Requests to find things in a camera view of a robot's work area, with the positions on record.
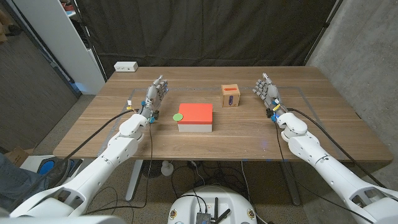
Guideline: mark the dark round fan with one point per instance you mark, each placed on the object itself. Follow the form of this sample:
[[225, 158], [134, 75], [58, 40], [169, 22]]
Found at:
[[152, 169]]

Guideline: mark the white floor platform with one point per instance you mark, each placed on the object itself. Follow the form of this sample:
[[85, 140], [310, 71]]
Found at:
[[29, 163]]

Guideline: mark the white robot torso base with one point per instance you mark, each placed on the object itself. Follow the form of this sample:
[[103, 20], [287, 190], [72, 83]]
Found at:
[[186, 208]]

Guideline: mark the wooden box with slot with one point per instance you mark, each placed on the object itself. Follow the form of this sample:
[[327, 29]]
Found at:
[[230, 96]]

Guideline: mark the dark leather shoe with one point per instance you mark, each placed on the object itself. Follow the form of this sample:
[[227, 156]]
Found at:
[[60, 172]]

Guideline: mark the green round coin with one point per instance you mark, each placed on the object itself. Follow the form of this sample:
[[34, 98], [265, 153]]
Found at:
[[178, 117]]

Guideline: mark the grey table leg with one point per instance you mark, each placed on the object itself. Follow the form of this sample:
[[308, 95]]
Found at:
[[290, 186]]

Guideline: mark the red box with white base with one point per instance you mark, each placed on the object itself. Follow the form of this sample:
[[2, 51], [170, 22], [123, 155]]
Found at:
[[196, 113]]

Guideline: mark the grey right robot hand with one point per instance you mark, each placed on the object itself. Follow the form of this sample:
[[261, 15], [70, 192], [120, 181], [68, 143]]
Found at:
[[271, 93]]

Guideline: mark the white table leg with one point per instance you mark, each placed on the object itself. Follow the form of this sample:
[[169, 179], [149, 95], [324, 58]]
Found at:
[[134, 180]]

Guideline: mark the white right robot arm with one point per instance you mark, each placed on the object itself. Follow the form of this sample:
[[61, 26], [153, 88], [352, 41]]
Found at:
[[326, 168]]

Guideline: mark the black fabric mat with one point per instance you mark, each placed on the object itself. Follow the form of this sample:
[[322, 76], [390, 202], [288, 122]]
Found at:
[[202, 31]]

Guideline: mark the blue foot pedal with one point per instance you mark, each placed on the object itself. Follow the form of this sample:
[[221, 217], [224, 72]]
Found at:
[[46, 166]]

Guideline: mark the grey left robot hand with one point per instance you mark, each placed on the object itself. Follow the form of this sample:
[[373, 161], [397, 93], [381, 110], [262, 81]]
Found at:
[[152, 99]]

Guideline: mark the white power outlet box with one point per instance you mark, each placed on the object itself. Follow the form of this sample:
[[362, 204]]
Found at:
[[126, 66]]

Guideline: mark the blue jeans leg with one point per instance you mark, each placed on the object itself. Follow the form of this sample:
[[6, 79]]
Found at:
[[18, 180]]

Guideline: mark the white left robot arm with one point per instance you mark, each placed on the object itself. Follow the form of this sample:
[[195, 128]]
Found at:
[[118, 149]]

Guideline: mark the brown cardboard box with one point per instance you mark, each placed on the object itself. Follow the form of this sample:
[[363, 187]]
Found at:
[[17, 155]]

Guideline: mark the white cabinet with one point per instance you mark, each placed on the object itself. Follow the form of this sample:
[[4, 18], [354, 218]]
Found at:
[[62, 37]]

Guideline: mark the grey electronics box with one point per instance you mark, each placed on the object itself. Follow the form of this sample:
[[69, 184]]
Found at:
[[202, 218]]

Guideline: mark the black antenna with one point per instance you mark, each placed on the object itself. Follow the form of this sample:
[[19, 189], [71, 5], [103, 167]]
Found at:
[[215, 208], [223, 216]]

